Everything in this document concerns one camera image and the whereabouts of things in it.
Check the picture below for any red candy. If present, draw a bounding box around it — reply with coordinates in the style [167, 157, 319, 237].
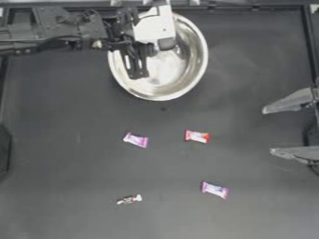
[183, 129, 213, 144]

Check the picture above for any black and white candy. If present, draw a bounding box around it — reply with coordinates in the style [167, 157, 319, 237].
[117, 193, 143, 205]

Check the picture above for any pink candy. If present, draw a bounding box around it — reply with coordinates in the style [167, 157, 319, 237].
[122, 132, 150, 149]

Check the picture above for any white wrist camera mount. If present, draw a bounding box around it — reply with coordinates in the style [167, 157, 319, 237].
[131, 3, 179, 51]

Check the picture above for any purple and white candy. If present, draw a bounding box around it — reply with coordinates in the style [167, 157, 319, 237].
[201, 181, 231, 200]

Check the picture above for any steel bowl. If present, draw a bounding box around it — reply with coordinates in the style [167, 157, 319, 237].
[107, 10, 210, 102]

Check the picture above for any black cable loop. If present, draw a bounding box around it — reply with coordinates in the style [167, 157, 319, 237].
[303, 119, 319, 176]

